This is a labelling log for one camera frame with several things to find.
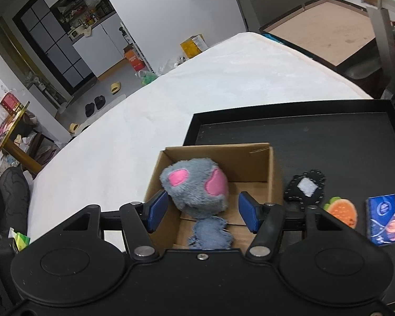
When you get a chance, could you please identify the yellow cardboard box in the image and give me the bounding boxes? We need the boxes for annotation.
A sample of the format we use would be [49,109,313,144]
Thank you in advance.
[180,34,207,58]

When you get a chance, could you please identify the dark quilted jacket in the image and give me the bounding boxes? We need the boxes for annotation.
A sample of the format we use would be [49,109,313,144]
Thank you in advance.
[0,166,30,231]

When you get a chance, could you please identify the black felt patch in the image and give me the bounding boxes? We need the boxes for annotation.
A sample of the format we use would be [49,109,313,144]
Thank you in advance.
[284,169,326,212]

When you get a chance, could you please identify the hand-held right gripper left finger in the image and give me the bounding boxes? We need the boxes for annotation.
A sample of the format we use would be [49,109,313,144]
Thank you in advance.
[62,190,170,260]

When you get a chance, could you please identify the white cabinet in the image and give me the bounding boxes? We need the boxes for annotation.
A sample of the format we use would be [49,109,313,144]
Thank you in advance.
[72,13,129,78]

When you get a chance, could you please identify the wooden table with gold edge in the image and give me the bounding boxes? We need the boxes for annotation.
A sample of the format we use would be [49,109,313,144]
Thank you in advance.
[0,102,42,175]

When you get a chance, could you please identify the blue tissue packet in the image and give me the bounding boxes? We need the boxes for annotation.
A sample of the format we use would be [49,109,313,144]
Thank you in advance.
[365,194,395,246]

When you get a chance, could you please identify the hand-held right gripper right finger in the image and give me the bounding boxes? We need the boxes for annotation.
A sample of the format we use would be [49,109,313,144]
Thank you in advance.
[238,191,336,260]

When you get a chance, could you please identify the green plastic bag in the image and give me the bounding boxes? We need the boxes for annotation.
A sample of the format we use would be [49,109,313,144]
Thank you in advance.
[136,71,157,86]

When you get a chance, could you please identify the orange cardboard box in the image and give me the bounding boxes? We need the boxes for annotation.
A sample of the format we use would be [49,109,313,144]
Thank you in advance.
[124,50,145,71]

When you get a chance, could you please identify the clear plastic bag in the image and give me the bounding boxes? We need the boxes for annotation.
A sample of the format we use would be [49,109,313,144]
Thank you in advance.
[158,57,185,75]

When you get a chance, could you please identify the black glass-panel door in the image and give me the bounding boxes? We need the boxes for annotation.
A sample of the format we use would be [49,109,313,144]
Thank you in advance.
[13,0,97,96]

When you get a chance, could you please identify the brown cardboard box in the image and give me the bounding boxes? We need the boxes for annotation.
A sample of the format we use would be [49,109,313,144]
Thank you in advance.
[144,142,285,249]

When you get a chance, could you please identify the brown board with dark frame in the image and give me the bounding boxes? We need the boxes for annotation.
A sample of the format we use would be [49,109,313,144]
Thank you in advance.
[259,0,382,73]

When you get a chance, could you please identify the grey plush mouse toy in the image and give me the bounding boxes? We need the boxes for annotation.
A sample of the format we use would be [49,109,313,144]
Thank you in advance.
[160,159,233,250]

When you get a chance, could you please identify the red box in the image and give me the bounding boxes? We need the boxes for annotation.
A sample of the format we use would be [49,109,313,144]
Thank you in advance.
[0,93,22,114]

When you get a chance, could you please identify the black tray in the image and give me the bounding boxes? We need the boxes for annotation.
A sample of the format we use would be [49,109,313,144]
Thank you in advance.
[182,100,395,312]

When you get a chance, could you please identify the white narrow rack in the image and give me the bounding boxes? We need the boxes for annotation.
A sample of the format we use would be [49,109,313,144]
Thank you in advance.
[120,21,155,73]

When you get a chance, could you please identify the orange burger plush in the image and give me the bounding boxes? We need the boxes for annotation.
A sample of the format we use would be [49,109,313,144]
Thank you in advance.
[323,197,358,229]

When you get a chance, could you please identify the green tissue pack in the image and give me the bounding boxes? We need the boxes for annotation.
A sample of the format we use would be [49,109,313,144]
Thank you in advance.
[8,229,30,254]

